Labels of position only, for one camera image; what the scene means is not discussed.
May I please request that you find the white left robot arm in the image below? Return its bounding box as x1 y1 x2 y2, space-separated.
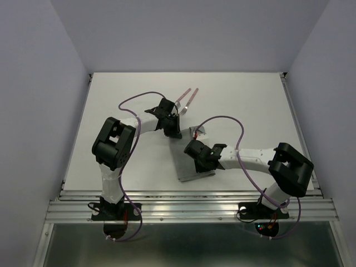
92 98 182 219

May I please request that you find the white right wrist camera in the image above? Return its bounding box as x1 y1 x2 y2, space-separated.
194 131 209 145

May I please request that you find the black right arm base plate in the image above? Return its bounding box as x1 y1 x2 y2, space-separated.
236 202 289 221

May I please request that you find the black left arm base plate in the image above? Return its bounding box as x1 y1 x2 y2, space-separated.
87 202 140 221

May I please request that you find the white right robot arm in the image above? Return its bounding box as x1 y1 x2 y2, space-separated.
184 139 314 217

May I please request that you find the pink handled fork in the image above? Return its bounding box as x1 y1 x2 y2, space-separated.
179 88 199 116

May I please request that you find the aluminium mounting rail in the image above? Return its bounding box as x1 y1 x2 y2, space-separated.
45 190 339 224

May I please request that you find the pink handled knife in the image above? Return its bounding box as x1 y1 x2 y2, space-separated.
175 88 191 108

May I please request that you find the grey cloth napkin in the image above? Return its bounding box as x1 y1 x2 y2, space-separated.
169 126 215 182

